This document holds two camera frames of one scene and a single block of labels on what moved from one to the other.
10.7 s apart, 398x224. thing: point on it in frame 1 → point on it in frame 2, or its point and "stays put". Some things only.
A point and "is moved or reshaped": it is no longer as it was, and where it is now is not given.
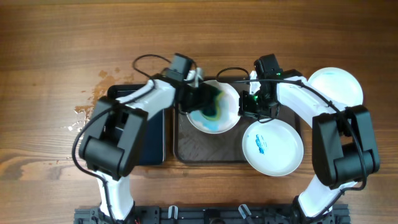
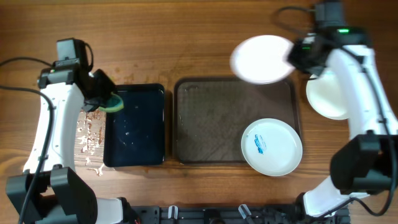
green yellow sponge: x=219 y=100 is moved or reshaped
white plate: x=230 y=109 → x=260 y=59
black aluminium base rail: x=220 y=214 stays put
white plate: x=272 y=148 stays put
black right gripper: x=245 y=109 → x=294 y=58
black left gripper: x=203 y=98 → x=109 y=86
